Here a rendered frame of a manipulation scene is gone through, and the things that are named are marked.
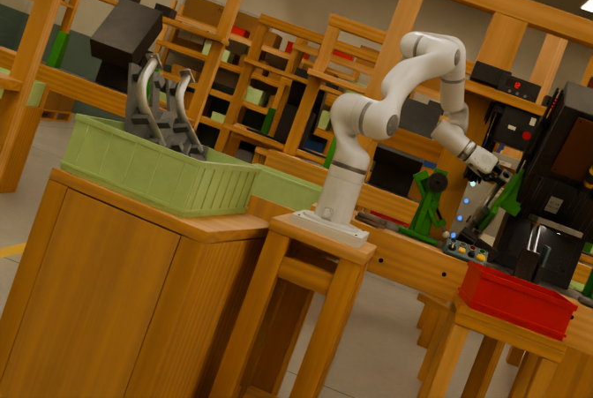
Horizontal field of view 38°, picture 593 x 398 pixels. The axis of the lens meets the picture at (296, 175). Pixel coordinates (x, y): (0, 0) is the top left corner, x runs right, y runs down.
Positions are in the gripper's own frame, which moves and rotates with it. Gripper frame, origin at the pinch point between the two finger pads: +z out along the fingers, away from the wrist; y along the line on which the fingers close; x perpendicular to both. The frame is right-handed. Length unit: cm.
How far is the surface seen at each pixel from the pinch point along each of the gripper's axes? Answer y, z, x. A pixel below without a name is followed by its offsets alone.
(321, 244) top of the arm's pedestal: -87, -40, -13
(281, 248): -93, -49, -6
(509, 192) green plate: -10.5, 3.9, -6.5
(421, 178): -19.9, -24.4, 6.7
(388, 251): -57, -19, 6
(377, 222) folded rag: -51, -28, 5
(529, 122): 27.6, -3.3, -7.2
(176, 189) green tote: -112, -82, -24
